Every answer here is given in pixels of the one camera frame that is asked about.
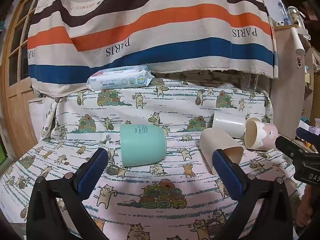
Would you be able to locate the wooden cabinet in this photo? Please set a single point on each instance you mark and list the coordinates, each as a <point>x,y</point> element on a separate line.
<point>287,85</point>

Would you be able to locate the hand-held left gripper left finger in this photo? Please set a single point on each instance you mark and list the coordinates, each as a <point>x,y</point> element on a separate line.
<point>86,180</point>

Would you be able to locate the beige cup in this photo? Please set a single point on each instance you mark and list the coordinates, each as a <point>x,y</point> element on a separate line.
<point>221,140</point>

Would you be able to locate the wooden door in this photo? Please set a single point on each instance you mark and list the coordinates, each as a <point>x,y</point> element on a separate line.
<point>15,87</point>

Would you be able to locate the mint green cup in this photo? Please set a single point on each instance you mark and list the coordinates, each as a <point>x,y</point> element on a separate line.
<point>142,145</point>

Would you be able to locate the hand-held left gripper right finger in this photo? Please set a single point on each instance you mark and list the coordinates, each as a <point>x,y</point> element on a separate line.
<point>228,177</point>

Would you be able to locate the baby wipes pack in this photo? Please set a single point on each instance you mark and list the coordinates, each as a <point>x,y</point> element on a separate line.
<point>117,78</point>

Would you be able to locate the striped cloth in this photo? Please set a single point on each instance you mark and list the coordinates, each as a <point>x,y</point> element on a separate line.
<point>150,30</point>

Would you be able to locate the person's right hand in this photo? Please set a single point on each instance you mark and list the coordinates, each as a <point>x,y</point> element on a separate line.
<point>308,207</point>

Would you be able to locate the blue and white bottle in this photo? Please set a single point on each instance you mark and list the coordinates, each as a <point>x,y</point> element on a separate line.
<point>283,12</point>

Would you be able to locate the clear glass bottle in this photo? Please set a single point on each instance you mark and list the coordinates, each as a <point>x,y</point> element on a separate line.
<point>296,17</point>

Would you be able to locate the white cup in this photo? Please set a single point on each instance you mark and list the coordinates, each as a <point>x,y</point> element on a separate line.
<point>228,125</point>

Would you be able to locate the cat printed cloth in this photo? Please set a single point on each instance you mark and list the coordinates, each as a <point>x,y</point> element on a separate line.
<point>162,180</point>

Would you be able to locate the pink scalloped cup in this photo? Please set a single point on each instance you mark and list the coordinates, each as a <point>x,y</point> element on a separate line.
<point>267,135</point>

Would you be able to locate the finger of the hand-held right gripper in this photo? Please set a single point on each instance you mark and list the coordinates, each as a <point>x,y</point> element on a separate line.
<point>287,146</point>
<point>308,135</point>

